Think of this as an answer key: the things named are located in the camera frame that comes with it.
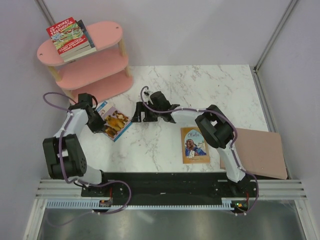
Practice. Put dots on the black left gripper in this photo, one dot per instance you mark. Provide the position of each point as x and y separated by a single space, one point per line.
99 126

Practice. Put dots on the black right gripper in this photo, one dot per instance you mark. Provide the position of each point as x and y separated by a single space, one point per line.
140 107

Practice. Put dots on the Nineteen Eighty-Four blue book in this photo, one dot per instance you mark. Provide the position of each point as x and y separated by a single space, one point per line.
77 55

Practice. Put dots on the red Treehouse book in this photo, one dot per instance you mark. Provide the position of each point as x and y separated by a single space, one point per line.
66 36

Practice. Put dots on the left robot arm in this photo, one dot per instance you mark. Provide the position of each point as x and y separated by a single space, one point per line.
64 156

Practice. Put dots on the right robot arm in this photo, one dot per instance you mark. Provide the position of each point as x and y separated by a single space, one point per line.
215 127

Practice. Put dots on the purple dog book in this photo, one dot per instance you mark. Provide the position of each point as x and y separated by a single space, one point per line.
115 122

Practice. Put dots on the pink three-tier shelf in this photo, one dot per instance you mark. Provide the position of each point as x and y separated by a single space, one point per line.
104 73

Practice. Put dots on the Othello orange book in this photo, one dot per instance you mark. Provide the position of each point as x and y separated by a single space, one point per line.
194 147

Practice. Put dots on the brown file folder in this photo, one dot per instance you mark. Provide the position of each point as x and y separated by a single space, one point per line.
257 152

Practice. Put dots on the white cable duct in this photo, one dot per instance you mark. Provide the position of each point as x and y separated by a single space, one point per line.
99 204

